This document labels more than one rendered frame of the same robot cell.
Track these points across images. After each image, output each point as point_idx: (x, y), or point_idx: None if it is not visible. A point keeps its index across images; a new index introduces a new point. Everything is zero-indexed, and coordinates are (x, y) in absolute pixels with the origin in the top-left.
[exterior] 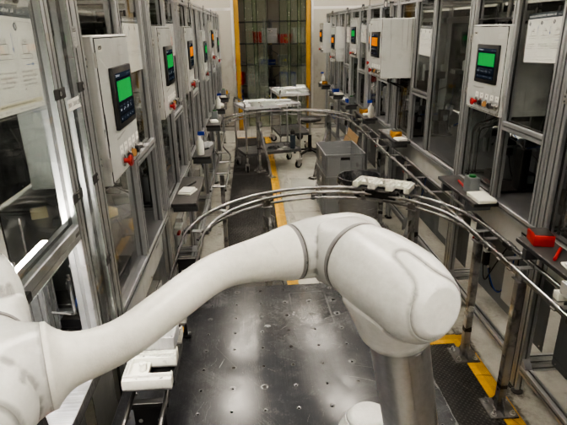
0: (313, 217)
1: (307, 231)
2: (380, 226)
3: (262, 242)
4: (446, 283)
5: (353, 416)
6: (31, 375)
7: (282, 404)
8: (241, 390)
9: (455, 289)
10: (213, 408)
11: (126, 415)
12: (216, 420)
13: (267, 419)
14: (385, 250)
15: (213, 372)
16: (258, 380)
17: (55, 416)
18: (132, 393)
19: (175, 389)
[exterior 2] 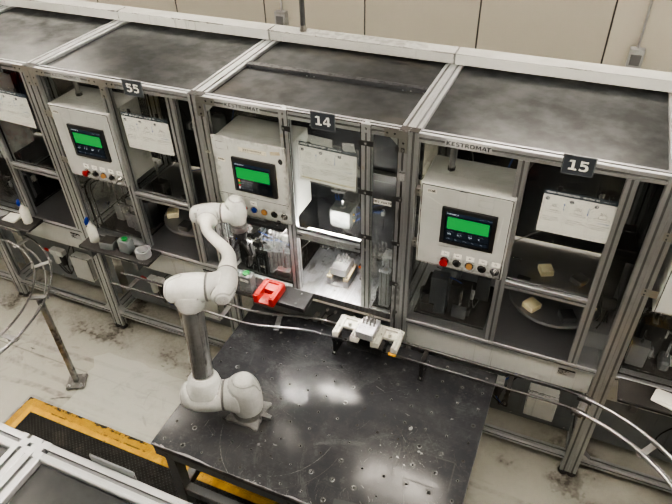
0: (225, 271)
1: (220, 268)
2: (214, 294)
3: (224, 258)
4: (164, 284)
5: (245, 372)
6: (196, 215)
7: (325, 405)
8: (348, 390)
9: (163, 288)
10: (341, 374)
11: (330, 321)
12: (332, 373)
13: (318, 394)
14: (184, 273)
15: (373, 382)
16: (352, 401)
17: (325, 289)
18: None
19: (368, 361)
